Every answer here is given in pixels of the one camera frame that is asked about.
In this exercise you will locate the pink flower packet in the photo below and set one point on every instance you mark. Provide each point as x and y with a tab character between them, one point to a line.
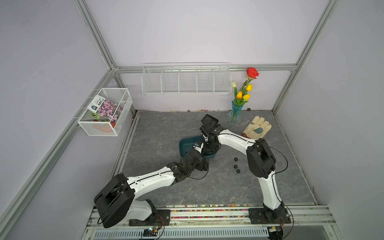
104	109

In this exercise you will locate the black plastic scoop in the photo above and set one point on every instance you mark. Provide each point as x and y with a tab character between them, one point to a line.
208	119

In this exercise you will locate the red and yellow flowers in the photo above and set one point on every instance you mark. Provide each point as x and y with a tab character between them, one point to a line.
242	94

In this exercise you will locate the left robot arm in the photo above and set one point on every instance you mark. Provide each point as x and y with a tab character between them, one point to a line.
118	197

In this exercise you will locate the white wire basket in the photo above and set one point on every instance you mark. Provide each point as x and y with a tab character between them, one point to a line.
99	128

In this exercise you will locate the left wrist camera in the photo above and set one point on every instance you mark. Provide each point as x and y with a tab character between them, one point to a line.
198	146

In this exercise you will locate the cream work glove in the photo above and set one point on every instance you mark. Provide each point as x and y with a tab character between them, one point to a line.
257	128

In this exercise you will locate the white wire wall shelf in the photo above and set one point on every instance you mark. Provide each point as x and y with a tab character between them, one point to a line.
186	79

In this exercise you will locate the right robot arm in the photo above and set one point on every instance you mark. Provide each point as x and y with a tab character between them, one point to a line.
261	162

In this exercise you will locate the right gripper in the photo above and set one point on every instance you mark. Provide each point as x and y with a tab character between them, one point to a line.
214	147

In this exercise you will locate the metal base rail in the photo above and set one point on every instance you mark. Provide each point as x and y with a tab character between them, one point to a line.
222	222

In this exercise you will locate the teal plastic storage box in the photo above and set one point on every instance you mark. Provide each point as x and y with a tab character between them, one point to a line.
185	145

